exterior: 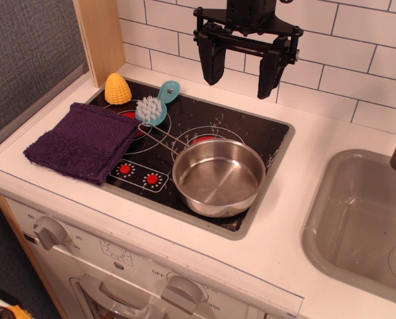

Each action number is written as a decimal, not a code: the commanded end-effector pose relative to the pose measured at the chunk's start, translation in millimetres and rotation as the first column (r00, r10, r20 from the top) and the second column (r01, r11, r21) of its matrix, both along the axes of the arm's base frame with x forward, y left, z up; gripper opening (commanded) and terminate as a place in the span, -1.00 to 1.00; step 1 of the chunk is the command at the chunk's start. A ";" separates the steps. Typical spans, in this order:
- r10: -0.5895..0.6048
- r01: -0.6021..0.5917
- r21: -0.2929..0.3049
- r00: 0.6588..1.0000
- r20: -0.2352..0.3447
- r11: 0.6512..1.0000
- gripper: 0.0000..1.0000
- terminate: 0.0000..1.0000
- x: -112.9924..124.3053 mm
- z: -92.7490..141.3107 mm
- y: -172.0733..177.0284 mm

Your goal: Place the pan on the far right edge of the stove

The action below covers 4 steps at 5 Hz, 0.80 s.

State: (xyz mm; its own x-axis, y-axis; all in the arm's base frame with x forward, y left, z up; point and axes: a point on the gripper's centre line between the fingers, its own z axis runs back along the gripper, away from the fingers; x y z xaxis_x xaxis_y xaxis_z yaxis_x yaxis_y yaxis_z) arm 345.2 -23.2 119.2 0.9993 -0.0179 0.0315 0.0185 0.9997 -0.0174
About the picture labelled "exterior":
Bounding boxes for red stove knob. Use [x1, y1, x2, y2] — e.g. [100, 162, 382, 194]
[146, 173, 159, 185]
[119, 164, 132, 175]

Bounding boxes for black toy stove top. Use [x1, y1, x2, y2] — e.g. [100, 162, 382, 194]
[104, 93, 294, 240]

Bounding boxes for yellow black fabric object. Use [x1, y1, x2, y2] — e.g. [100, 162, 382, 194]
[0, 305, 33, 319]

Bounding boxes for yellow toy corn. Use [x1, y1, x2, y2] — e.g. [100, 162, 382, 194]
[104, 73, 132, 105]

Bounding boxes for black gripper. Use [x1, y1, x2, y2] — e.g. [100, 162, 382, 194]
[193, 1, 304, 99]

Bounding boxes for white toy oven front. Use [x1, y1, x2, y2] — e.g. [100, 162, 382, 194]
[7, 199, 302, 318]

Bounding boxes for grey oven temperature knob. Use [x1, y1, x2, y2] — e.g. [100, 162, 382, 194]
[161, 276, 203, 315]

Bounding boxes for grey timer knob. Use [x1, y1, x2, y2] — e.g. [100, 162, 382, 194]
[33, 217, 67, 251]

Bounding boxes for stainless steel pan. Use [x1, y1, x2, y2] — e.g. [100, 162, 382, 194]
[138, 123, 266, 218]

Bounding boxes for red left stove knob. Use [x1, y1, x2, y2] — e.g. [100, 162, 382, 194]
[119, 164, 132, 175]

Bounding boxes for wooden side post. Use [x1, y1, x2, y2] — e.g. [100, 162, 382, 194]
[73, 0, 126, 88]

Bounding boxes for grey sink basin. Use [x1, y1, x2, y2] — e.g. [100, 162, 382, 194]
[302, 150, 396, 303]

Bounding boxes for blue dish brush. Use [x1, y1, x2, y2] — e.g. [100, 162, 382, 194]
[135, 80, 181, 126]

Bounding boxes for red right stove knob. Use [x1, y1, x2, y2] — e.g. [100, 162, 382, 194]
[146, 173, 159, 185]

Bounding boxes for grey oven door handle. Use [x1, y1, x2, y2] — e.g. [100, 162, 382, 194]
[78, 274, 166, 318]

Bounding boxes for purple folded towel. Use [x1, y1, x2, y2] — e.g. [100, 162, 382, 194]
[23, 102, 140, 185]

